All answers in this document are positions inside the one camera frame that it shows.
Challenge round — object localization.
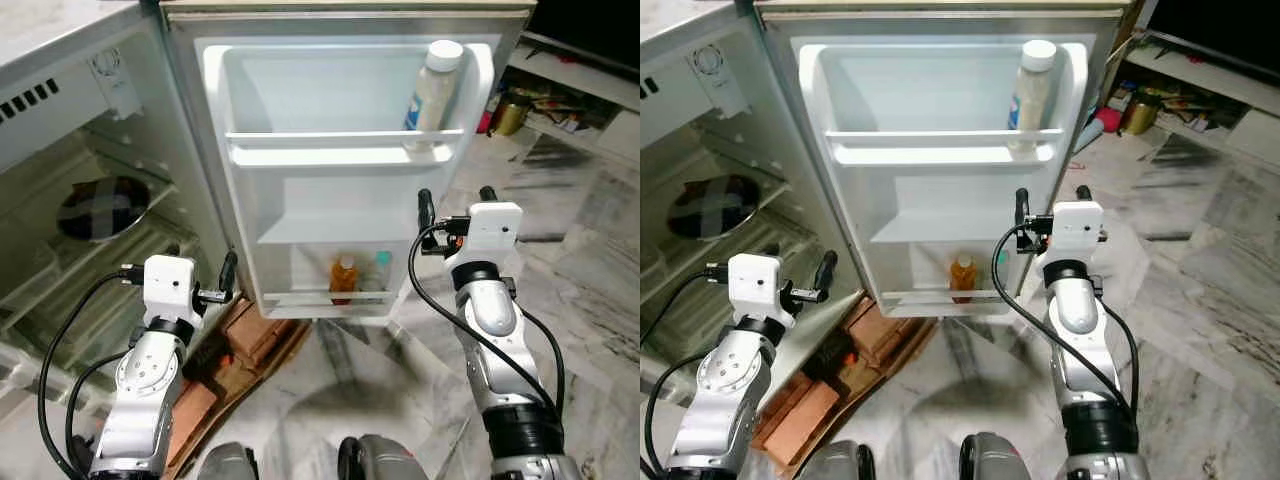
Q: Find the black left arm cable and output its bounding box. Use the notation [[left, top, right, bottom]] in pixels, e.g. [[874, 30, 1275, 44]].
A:
[[640, 264, 731, 480], [37, 264, 149, 480]]

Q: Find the dark round plate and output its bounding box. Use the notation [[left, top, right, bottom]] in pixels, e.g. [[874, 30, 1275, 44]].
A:
[[664, 174, 762, 242], [57, 176, 152, 242]]

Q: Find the grey robot right leg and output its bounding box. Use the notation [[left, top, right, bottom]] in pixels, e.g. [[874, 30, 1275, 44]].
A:
[[336, 432, 433, 480], [958, 431, 1043, 480]]

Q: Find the white capped cloudy bottle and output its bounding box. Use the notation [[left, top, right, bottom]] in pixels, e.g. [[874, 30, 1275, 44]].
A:
[[402, 38, 467, 153], [1007, 38, 1059, 157]]

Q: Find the grey fridge cabinet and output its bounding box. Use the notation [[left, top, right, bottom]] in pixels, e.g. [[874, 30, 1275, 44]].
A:
[[0, 0, 241, 421], [640, 0, 866, 401]]

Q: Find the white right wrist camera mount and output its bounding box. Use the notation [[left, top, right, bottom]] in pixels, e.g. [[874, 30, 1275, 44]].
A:
[[1047, 199, 1108, 264], [461, 201, 525, 264]]

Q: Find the clear fridge shelf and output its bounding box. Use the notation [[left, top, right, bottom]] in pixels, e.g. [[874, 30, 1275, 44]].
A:
[[640, 212, 816, 341], [0, 212, 206, 346]]

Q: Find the small black gadget red dot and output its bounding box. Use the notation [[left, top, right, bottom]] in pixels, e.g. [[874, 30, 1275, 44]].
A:
[[184, 334, 233, 382], [803, 333, 858, 378]]

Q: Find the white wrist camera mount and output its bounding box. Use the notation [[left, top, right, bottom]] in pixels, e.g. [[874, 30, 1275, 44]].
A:
[[726, 252, 789, 324], [461, 201, 525, 264], [1047, 199, 1108, 264], [142, 254, 199, 327]]

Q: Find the grey robot leg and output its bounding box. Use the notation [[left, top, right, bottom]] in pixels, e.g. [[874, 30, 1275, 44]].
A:
[[958, 431, 1043, 480], [798, 439, 873, 480], [198, 442, 261, 480], [336, 432, 433, 480]]

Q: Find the white low cabinet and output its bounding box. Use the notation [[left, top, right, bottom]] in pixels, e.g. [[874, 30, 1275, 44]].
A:
[[1123, 28, 1280, 168], [508, 33, 641, 163]]

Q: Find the black television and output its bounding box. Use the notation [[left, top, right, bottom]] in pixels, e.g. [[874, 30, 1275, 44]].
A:
[[524, 0, 641, 73], [1143, 0, 1280, 78]]

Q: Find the orange drink bottle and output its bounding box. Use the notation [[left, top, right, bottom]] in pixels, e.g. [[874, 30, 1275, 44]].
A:
[[949, 254, 978, 305], [329, 254, 360, 307]]

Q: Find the grey freezer compartment flap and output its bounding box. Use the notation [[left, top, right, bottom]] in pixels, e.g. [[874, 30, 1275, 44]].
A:
[[640, 66, 701, 141], [0, 68, 106, 173]]

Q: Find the golden metal can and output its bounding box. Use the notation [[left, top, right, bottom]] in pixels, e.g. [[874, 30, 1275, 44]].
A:
[[1117, 94, 1162, 138], [488, 94, 532, 139]]

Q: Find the grey robot left leg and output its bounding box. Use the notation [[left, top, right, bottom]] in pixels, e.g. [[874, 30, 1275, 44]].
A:
[[198, 442, 261, 480], [798, 439, 873, 480]]

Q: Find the white thermostat dial panel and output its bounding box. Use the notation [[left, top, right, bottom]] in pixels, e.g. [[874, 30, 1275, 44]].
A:
[[684, 44, 747, 117], [87, 46, 142, 122]]

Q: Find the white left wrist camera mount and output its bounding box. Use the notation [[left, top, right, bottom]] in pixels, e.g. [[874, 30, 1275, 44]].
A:
[[142, 254, 199, 327], [726, 252, 789, 324]]

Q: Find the teal capped clear bottle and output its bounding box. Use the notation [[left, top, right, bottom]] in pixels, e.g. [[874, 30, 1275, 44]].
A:
[[364, 249, 394, 302]]

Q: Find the grey fridge door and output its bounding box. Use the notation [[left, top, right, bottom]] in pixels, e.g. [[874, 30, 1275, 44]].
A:
[[158, 0, 538, 323], [752, 0, 1136, 321]]

